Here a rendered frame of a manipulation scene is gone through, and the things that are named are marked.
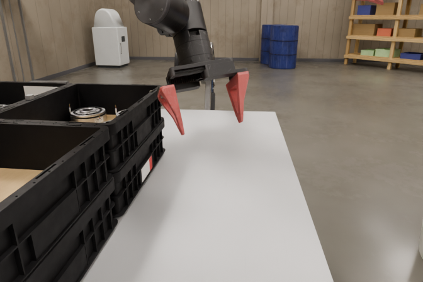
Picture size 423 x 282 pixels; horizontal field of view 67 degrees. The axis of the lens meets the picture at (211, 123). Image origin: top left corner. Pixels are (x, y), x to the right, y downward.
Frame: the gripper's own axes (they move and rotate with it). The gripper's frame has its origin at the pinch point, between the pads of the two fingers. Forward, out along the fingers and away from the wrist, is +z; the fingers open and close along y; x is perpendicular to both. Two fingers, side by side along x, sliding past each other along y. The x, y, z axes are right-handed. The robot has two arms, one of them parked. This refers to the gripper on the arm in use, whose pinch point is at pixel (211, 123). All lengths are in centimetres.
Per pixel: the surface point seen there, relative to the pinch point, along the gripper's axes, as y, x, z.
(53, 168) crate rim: -23.9, 1.1, 1.5
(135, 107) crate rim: -9.8, 28.3, -10.5
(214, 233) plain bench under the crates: 0.3, 19.4, 21.1
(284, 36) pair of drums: 359, 562, -213
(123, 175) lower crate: -15.7, 25.0, 4.7
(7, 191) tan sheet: -35.9, 18.3, 2.5
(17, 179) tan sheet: -35.4, 22.5, 0.5
